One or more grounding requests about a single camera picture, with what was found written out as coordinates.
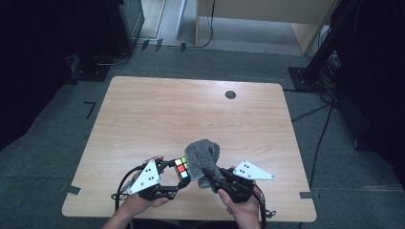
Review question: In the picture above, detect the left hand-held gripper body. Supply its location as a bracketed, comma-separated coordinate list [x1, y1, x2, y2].
[127, 158, 168, 201]

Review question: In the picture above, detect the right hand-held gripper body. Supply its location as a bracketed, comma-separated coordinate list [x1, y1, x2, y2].
[222, 159, 275, 204]

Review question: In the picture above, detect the multicoloured puzzle cube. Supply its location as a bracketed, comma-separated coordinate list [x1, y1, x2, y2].
[174, 156, 192, 183]

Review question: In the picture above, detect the grey terry cloth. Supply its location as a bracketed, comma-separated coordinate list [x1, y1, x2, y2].
[184, 138, 222, 189]

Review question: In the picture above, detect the person's right hand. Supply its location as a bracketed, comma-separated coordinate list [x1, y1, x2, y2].
[217, 189, 260, 225]

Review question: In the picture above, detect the person's dark clothing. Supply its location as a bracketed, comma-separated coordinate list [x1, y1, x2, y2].
[130, 219, 243, 229]

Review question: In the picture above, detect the black angled tape mark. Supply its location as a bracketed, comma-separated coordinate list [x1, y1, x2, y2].
[83, 100, 96, 120]

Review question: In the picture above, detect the black metal stand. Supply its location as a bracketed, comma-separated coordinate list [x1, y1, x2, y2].
[288, 0, 364, 94]

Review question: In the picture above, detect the black flat stand base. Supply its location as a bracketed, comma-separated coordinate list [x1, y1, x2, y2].
[70, 61, 111, 83]

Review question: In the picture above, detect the black cabinet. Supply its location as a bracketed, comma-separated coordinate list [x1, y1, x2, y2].
[104, 0, 146, 58]

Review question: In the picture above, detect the dark curtain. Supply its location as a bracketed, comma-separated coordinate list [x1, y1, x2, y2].
[330, 0, 405, 189]
[0, 0, 111, 151]

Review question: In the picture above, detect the light wooden furniture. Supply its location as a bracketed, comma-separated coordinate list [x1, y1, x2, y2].
[195, 0, 338, 55]

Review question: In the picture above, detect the left hand-held gripper cable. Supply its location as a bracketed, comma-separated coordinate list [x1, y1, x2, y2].
[110, 164, 145, 213]

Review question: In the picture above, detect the hand-held gripper cable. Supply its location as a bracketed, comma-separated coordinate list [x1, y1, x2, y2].
[110, 164, 145, 213]
[252, 184, 277, 229]

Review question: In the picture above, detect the right hand-held gripper cable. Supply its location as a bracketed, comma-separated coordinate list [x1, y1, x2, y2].
[252, 184, 277, 229]

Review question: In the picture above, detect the long black floor cable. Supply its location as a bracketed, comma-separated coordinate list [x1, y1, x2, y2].
[309, 101, 335, 190]

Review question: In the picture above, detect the thin black floor cable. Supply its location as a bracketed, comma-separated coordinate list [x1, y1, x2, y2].
[290, 102, 333, 123]

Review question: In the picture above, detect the coiled black floor cable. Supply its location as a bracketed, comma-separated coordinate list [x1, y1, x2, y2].
[93, 52, 132, 67]

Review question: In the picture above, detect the tangle of black cables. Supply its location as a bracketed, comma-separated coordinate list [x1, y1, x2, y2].
[317, 51, 342, 103]

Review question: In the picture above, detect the pale metal rail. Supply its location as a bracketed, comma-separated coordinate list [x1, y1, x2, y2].
[154, 0, 188, 40]

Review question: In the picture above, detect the hanging black cable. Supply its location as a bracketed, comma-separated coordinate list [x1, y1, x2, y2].
[190, 0, 216, 50]

